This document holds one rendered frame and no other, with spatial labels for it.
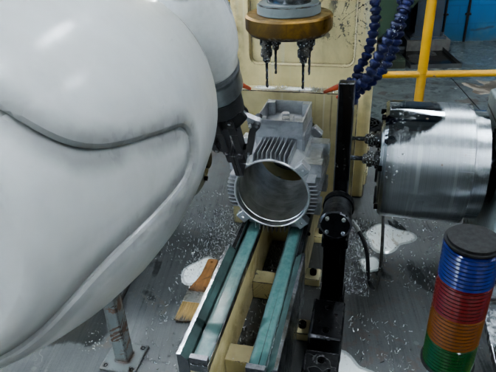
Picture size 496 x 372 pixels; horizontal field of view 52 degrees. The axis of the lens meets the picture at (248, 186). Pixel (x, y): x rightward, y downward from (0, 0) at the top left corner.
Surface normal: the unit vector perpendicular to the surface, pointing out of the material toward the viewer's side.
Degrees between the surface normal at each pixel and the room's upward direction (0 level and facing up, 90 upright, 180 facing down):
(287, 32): 90
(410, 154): 58
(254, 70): 90
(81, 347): 0
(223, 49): 110
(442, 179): 81
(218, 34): 104
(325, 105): 90
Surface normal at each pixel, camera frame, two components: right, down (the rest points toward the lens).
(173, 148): 0.98, 0.00
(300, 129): -0.26, 0.48
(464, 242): -0.04, -0.87
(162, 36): 0.79, -0.54
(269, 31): -0.51, 0.44
